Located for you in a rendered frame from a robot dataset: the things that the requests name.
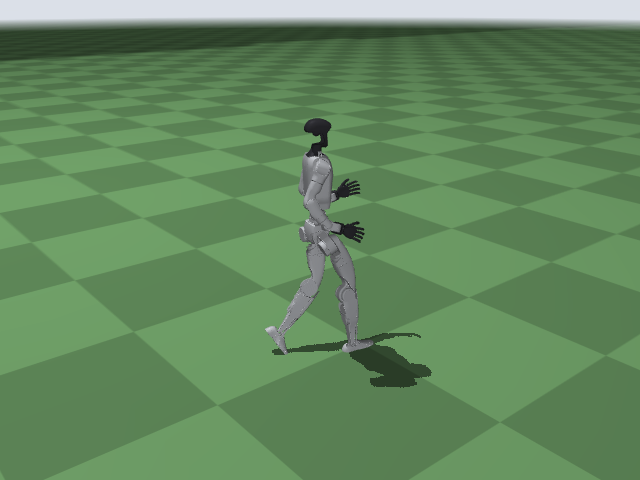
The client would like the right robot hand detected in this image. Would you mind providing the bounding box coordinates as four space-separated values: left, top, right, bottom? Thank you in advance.
331 221 364 243

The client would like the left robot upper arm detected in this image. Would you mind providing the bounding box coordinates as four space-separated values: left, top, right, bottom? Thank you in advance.
298 170 304 196

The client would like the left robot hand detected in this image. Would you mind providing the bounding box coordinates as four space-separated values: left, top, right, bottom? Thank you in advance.
332 178 360 202

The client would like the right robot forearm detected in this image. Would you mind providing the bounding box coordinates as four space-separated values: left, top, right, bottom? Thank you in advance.
307 199 341 233

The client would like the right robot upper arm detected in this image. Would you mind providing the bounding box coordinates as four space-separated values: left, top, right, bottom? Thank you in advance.
303 159 331 210

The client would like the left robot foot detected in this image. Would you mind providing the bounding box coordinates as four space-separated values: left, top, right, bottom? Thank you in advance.
265 326 288 355

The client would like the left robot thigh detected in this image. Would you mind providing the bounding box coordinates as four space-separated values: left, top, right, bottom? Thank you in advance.
299 226 325 297

